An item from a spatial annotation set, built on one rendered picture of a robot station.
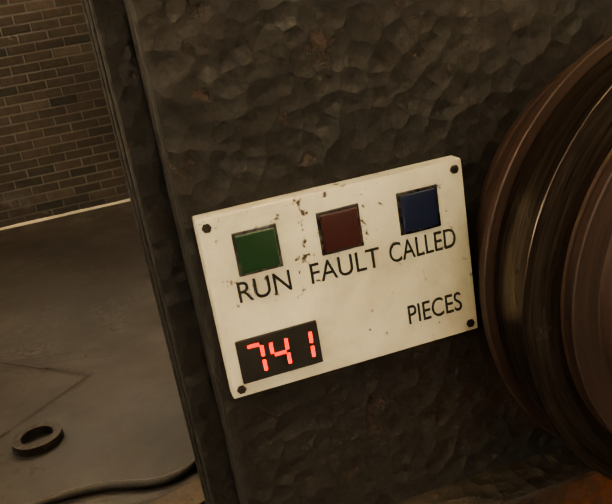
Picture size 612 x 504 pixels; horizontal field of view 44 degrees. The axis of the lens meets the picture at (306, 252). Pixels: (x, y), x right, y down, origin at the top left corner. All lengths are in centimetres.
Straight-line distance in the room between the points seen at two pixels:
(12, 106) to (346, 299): 602
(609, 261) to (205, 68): 37
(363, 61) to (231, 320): 27
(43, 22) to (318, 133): 597
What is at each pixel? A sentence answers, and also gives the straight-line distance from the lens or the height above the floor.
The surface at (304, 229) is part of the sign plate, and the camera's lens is 69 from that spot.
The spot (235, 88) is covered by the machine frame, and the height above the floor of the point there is 134.
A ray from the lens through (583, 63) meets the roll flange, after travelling 72.
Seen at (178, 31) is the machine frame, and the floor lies 140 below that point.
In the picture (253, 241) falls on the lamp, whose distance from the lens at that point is 68.
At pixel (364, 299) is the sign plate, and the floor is 112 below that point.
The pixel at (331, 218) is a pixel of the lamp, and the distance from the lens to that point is 69.
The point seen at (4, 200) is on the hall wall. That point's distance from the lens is 677.
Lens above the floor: 141
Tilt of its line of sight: 18 degrees down
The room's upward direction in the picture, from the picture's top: 10 degrees counter-clockwise
